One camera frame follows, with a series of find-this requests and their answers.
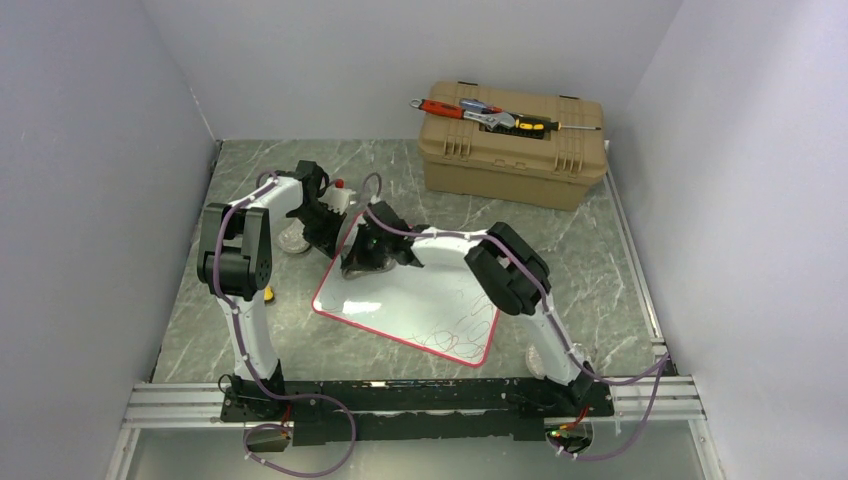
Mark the red framed whiteboard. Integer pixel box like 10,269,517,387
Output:
312,215,499,367

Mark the blue red screwdriver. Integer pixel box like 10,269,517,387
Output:
459,98,502,114

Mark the purple cable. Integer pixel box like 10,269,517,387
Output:
360,172,672,464
210,170,358,478

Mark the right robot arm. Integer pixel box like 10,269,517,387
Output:
340,201,595,415

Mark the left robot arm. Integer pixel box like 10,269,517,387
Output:
196,160,352,420

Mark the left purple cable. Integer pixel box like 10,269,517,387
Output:
210,170,358,478

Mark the yellow black screwdriver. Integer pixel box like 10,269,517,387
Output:
515,116,601,131

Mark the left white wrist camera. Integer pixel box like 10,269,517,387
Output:
321,179,358,215

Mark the yellow black object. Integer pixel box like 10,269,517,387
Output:
263,286,275,304

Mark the tan plastic toolbox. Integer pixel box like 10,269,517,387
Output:
418,81,608,211

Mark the red handled adjustable wrench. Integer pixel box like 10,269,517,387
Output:
409,99,517,130

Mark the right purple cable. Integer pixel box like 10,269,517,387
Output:
360,172,672,464

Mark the aluminium rail frame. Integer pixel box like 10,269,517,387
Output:
106,376,725,479

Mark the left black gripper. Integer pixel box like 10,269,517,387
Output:
292,203,348,260

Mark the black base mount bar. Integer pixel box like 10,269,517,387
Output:
220,377,614,446

